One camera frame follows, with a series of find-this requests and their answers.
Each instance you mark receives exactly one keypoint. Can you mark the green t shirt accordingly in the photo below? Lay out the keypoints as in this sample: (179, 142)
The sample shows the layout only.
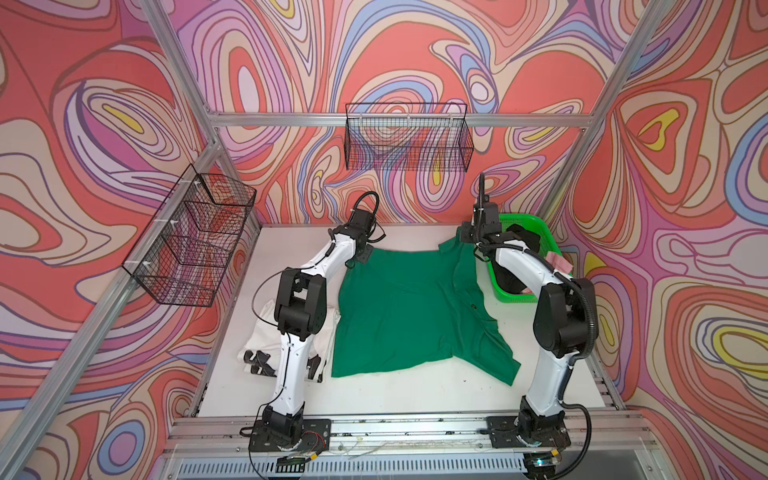
(404, 309)

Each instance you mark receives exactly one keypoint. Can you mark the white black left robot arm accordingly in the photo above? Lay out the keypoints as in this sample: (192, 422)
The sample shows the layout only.
(300, 312)

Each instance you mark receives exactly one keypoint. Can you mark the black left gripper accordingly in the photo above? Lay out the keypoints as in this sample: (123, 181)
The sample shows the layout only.
(367, 254)

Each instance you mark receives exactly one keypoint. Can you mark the aluminium frame profile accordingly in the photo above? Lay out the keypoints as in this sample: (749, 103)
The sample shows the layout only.
(96, 129)

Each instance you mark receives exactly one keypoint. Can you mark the black wire basket left wall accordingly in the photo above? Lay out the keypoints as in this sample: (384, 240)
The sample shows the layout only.
(192, 239)

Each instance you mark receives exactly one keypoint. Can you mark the black t shirt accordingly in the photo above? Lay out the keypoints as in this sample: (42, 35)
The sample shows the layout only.
(506, 280)

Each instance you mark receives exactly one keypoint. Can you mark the black wire basket wall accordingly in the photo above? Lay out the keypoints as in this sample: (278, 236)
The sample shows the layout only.
(192, 239)
(407, 136)

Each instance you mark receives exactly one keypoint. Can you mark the green plastic laundry basket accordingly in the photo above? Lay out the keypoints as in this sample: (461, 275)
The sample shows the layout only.
(524, 266)

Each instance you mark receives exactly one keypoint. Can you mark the pink t shirt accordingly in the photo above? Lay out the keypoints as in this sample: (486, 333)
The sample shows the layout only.
(559, 264)

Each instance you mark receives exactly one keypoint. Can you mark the black wire basket back wall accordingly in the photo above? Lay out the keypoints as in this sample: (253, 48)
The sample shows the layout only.
(407, 136)

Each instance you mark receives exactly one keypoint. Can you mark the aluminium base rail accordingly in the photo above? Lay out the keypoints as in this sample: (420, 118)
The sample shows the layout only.
(611, 445)

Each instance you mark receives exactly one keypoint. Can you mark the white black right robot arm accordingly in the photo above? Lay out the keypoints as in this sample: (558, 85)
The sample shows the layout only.
(565, 326)

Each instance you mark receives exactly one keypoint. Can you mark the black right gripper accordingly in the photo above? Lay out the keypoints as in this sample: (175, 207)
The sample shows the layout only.
(466, 236)

